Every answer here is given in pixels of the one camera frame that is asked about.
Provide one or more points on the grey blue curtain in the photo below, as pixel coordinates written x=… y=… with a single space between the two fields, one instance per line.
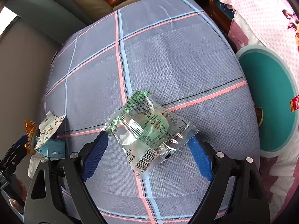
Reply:
x=58 y=19

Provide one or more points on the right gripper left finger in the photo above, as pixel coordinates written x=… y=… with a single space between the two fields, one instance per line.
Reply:
x=77 y=170

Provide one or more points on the pink floral bed quilt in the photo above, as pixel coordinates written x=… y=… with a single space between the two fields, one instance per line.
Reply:
x=267 y=22

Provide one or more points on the teal round trash bin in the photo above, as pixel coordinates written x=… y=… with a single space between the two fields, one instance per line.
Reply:
x=272 y=87

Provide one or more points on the light blue paper packet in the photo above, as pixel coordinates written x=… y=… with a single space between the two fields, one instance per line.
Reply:
x=54 y=149

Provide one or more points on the purple plaid table cloth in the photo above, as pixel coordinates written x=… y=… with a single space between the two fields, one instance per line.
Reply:
x=173 y=50

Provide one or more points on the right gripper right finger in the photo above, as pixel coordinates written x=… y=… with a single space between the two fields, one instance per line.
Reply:
x=216 y=169

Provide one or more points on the white cartoon print wrapper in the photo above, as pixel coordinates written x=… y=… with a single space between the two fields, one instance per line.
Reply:
x=48 y=128

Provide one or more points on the orange snack bag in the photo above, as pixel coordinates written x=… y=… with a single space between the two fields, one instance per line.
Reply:
x=30 y=129

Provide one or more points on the red label on bin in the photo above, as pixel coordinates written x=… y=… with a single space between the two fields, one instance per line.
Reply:
x=294 y=103

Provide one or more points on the green clear snack wrapper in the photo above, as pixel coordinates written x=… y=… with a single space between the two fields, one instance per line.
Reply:
x=148 y=133

